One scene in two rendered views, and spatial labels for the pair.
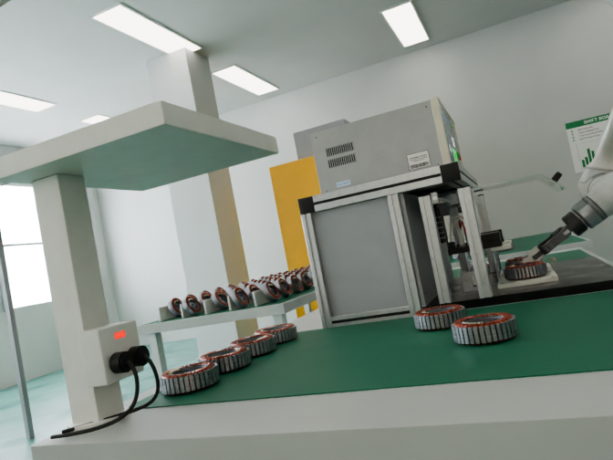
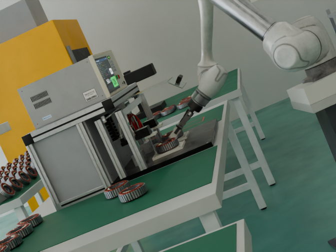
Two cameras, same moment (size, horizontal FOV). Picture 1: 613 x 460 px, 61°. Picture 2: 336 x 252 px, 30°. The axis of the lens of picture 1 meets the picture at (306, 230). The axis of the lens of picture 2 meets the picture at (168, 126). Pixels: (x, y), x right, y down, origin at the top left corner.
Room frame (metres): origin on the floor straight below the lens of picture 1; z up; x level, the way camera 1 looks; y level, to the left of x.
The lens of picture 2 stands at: (-1.39, -0.01, 1.21)
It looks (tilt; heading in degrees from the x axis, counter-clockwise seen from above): 6 degrees down; 348
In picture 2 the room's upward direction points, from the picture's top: 24 degrees counter-clockwise
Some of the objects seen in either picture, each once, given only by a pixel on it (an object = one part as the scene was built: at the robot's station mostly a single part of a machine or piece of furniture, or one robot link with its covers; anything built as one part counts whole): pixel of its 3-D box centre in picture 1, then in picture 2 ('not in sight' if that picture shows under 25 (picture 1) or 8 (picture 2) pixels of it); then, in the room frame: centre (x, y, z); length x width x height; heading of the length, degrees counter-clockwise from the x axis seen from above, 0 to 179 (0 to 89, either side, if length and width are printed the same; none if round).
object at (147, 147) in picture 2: not in sight; (146, 147); (1.73, -0.53, 0.80); 0.08 x 0.05 x 0.06; 158
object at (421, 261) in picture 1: (431, 243); (112, 138); (1.65, -0.38, 0.92); 0.66 x 0.01 x 0.30; 158
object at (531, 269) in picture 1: (524, 270); (167, 145); (1.45, -0.57, 0.80); 0.11 x 0.11 x 0.04
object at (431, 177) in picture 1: (400, 194); (86, 111); (1.68, -0.32, 1.09); 0.68 x 0.44 x 0.05; 158
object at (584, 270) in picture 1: (522, 280); (170, 149); (1.56, -0.61, 0.76); 0.64 x 0.47 x 0.02; 158
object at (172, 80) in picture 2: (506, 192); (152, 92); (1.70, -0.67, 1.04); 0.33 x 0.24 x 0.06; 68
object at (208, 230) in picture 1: (204, 208); not in sight; (5.53, 1.02, 1.65); 0.50 x 0.45 x 3.30; 68
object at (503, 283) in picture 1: (526, 279); (169, 150); (1.45, -0.57, 0.78); 0.15 x 0.15 x 0.01; 68
